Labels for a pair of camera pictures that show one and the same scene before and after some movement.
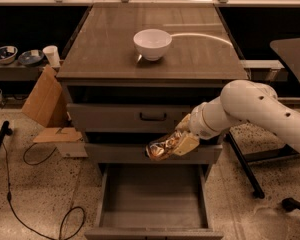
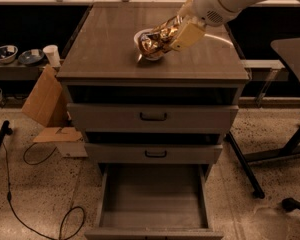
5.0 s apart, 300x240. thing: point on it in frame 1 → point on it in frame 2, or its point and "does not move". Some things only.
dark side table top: [295, 53] does not move
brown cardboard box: [47, 104] does not move
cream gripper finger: [183, 126] → [187, 7]
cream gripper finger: [186, 145] → [191, 33]
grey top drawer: [129, 117] does not move
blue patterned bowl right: [30, 58] does not move
